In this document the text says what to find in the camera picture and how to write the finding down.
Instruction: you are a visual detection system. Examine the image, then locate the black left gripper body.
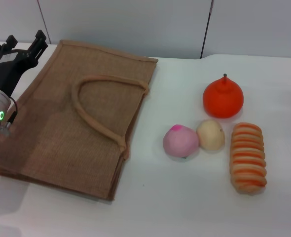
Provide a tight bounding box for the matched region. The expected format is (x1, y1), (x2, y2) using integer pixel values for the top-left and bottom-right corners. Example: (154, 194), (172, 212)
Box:
(0, 45), (38, 97)

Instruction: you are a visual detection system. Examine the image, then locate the brown jute handbag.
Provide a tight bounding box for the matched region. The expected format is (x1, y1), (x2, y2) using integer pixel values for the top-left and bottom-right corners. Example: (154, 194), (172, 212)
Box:
(0, 39), (159, 202)

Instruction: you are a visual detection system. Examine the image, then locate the pink peach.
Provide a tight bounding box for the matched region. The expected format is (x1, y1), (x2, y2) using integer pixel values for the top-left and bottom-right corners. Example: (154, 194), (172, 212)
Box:
(163, 124), (200, 161)

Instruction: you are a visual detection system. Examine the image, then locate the orange pear-shaped fruit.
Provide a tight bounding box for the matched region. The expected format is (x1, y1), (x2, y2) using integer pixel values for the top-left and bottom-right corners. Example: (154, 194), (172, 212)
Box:
(202, 73), (245, 119)

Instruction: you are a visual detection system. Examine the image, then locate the beige round fruit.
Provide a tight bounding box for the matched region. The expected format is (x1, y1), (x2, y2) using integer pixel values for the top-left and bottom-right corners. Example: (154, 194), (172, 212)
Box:
(196, 119), (225, 151)

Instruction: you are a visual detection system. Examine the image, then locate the orange striped bread loaf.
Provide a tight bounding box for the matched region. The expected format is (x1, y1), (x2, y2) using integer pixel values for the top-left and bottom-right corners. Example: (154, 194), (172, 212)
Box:
(229, 122), (268, 194)

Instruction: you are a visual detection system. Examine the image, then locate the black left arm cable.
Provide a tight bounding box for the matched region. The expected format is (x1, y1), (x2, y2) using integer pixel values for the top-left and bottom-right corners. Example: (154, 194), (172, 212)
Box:
(0, 96), (21, 137)

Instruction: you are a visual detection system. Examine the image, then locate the thin dark wall rod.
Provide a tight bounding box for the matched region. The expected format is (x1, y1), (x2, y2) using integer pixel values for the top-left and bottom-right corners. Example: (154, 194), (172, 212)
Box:
(199, 0), (215, 60)

